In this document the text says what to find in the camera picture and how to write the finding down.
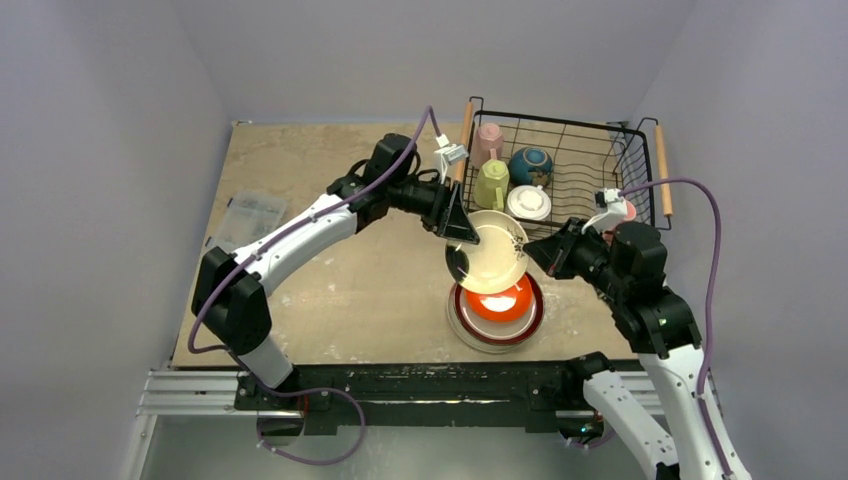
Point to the clear plastic organizer box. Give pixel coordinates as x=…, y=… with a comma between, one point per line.
x=249, y=216

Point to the black wire dish rack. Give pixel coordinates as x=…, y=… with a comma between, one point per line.
x=587, y=158

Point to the orange small plate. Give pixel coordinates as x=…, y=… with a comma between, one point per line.
x=502, y=307

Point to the white handled cup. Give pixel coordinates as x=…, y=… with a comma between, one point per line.
x=528, y=202

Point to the cream painted plate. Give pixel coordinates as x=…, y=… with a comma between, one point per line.
x=497, y=262

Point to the light pink faceted mug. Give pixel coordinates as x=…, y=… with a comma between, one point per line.
x=487, y=143

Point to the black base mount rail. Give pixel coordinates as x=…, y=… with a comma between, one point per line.
x=536, y=396

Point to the dark blue bowl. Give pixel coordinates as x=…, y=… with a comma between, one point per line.
x=530, y=166

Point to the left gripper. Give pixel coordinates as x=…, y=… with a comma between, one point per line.
x=446, y=216

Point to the large white bottom plate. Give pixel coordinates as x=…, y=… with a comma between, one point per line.
x=490, y=337

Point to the green faceted mug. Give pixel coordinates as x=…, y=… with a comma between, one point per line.
x=491, y=185

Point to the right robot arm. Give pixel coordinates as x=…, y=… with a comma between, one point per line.
x=659, y=326

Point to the red rimmed plate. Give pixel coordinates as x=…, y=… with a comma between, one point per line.
x=500, y=322

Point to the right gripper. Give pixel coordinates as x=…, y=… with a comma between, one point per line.
x=568, y=244

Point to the salmon pink mug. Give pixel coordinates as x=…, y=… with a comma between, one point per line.
x=629, y=215

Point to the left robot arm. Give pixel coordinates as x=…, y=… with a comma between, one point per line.
x=231, y=291

